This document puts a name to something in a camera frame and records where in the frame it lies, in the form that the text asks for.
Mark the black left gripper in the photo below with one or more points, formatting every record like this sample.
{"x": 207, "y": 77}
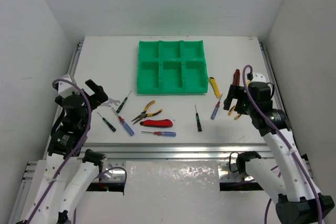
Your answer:
{"x": 95, "y": 95}

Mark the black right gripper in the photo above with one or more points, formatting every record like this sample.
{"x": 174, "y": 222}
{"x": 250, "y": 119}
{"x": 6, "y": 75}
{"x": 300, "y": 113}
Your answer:
{"x": 237, "y": 92}

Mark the blue red handle screwdriver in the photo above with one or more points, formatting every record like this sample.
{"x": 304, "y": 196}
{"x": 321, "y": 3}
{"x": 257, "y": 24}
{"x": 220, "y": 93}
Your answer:
{"x": 123, "y": 123}

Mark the small blue red screwdriver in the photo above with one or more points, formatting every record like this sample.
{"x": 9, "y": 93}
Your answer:
{"x": 160, "y": 133}

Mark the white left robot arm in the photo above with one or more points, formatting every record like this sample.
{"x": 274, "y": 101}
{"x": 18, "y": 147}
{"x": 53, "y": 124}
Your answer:
{"x": 65, "y": 178}

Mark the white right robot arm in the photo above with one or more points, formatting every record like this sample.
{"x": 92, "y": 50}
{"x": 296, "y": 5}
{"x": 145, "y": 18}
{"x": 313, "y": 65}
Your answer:
{"x": 296, "y": 197}

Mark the silver open-end wrench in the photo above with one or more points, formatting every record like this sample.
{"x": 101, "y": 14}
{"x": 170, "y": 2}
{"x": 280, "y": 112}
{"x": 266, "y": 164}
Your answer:
{"x": 111, "y": 102}

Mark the red black box cutter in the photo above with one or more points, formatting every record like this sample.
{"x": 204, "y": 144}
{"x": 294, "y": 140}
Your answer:
{"x": 236, "y": 78}

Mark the yellow black utility knife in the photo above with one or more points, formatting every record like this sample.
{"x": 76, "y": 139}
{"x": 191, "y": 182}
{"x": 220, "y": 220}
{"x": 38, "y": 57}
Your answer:
{"x": 215, "y": 87}

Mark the red black utility knife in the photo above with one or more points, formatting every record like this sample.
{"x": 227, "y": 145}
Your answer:
{"x": 157, "y": 123}

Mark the green six-compartment bin tray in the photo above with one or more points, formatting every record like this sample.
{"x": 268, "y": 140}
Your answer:
{"x": 171, "y": 67}

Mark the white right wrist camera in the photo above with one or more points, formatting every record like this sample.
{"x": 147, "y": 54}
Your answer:
{"x": 258, "y": 77}

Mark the yellow handle needle-nose pliers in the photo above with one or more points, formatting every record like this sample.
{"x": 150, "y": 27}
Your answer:
{"x": 144, "y": 114}

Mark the aluminium front rail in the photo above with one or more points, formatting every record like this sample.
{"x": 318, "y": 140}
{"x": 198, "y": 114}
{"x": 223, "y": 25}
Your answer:
{"x": 223, "y": 154}

